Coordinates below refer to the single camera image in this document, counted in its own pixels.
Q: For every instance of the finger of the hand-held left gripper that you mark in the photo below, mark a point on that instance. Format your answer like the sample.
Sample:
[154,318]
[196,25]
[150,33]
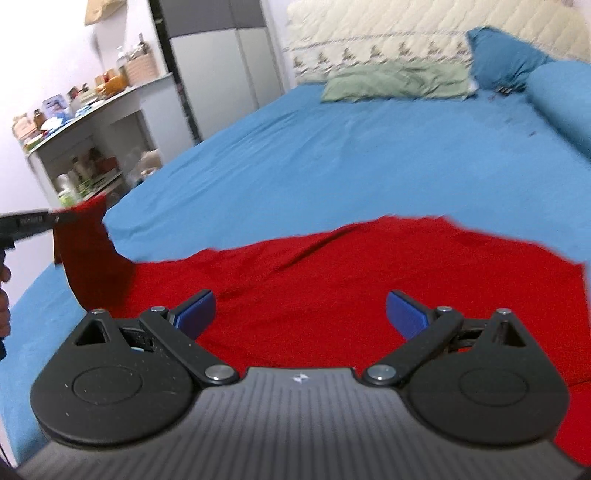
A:
[27,222]

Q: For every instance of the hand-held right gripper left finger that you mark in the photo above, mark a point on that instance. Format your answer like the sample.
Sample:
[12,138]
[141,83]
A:
[197,310]

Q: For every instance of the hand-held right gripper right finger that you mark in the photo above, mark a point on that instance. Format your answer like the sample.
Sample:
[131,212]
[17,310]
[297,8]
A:
[406,314]

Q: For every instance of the red garment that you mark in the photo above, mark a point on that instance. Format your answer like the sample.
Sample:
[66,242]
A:
[323,286]

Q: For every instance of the person's left hand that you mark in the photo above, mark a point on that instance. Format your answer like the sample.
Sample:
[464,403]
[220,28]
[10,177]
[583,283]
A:
[3,300]

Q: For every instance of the green white bottle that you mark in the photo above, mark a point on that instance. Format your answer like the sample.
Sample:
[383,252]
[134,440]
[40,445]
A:
[68,191]

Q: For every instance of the red box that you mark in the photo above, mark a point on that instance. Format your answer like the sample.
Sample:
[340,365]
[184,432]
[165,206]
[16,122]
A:
[107,165]

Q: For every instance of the blue white box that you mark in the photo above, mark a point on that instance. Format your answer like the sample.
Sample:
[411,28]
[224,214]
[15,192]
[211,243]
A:
[56,106]

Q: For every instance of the beige plush toy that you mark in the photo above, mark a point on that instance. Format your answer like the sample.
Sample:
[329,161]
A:
[147,162]

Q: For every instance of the orange snack packet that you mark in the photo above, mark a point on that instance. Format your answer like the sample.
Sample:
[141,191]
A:
[113,82]

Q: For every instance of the white shelf unit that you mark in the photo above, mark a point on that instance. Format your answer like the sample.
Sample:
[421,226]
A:
[157,106]

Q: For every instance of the bed with blue sheet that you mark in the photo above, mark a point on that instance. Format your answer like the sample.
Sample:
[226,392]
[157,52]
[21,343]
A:
[323,161]

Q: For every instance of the clear bottle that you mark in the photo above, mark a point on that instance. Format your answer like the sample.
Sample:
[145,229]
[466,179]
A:
[121,57]

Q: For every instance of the woven basket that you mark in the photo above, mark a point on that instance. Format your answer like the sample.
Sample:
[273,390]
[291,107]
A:
[141,69]

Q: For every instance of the brown paper bag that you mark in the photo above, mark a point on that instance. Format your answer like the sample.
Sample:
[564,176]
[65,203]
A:
[104,10]

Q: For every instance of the green pillow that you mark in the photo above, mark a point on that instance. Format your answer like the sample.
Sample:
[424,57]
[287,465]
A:
[392,83]

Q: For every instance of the grey white wardrobe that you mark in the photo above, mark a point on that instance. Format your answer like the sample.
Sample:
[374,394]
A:
[221,69]

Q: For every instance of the blue bolster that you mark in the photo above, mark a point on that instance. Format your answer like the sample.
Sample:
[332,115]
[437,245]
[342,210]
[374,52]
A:
[563,101]

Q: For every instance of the blue pillow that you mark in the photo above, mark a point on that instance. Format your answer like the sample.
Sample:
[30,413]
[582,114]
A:
[503,60]

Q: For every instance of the cream quilted headboard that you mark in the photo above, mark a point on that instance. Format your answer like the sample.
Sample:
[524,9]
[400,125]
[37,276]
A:
[392,23]

